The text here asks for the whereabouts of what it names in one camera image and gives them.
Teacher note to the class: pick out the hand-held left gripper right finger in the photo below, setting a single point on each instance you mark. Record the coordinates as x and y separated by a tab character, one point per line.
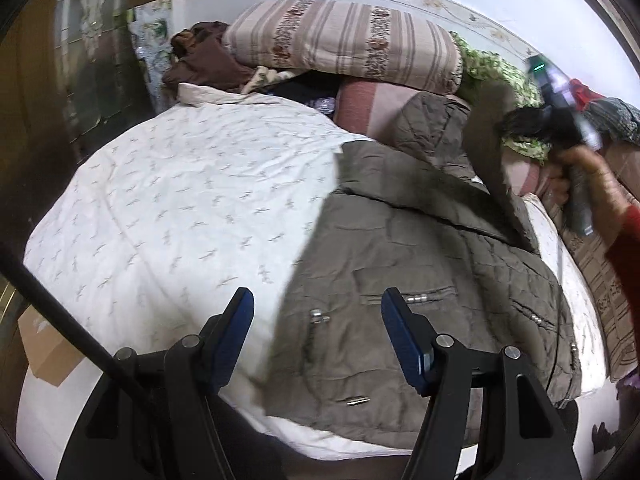
400	340

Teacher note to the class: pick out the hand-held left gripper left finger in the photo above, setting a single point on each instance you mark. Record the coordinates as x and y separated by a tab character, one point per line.
235	330

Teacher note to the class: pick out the olive quilted jacket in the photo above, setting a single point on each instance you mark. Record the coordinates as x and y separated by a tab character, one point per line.
400	240

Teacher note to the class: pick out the person's right forearm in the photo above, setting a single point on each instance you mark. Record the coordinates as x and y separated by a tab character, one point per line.
620	210

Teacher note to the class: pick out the black clothes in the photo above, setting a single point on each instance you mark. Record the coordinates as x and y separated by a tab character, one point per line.
300	91

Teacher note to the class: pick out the brown clothes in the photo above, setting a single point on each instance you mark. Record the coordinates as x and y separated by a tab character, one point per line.
205	60

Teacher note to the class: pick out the person's right hand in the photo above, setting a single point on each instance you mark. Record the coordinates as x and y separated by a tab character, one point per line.
560	180

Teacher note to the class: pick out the red cloth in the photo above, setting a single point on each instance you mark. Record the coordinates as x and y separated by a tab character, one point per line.
582	92

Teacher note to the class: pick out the houndstooth garment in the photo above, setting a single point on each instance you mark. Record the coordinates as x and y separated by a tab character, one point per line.
620	115

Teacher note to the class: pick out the green patterned cloth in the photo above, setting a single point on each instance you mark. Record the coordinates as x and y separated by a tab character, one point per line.
490	65

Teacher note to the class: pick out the white leaf-print bed sheet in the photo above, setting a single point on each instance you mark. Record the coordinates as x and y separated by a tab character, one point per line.
175	200

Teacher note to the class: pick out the cardboard box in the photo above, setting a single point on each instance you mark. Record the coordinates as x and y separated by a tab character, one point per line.
45	350

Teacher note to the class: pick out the pink quilted cushion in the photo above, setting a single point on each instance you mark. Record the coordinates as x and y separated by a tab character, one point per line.
365	105

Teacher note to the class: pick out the striped beige pillow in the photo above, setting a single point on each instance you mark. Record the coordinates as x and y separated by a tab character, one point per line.
350	40

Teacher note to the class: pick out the purple cloth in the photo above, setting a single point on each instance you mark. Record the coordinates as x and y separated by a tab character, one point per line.
629	381

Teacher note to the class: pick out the cream cloth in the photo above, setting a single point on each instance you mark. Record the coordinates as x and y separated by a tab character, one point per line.
261	77

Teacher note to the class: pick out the floral plastic bag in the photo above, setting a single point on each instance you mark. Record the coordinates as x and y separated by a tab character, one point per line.
150	35

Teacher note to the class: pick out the wooden wardrobe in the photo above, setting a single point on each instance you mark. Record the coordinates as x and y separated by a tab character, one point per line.
75	60

